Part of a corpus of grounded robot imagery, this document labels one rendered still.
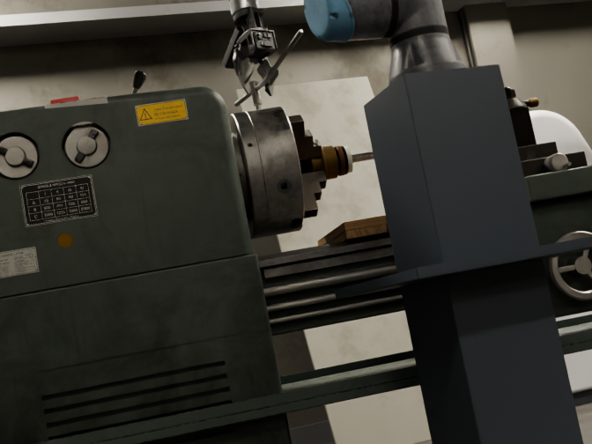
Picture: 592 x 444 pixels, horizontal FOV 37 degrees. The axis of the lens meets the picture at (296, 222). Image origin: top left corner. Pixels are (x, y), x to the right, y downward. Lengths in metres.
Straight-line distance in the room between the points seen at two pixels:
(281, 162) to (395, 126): 0.46
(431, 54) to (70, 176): 0.80
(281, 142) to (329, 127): 3.07
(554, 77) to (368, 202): 1.83
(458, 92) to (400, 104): 0.11
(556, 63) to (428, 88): 4.64
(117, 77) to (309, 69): 1.16
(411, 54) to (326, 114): 3.50
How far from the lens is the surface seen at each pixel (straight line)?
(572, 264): 2.08
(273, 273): 2.02
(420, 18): 1.72
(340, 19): 1.66
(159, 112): 1.95
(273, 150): 2.06
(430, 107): 1.61
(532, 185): 2.05
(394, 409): 4.57
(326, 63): 5.50
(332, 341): 4.57
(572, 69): 6.30
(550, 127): 5.08
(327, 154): 2.20
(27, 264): 1.92
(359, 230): 2.03
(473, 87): 1.67
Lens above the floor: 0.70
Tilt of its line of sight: 6 degrees up
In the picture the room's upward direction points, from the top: 11 degrees counter-clockwise
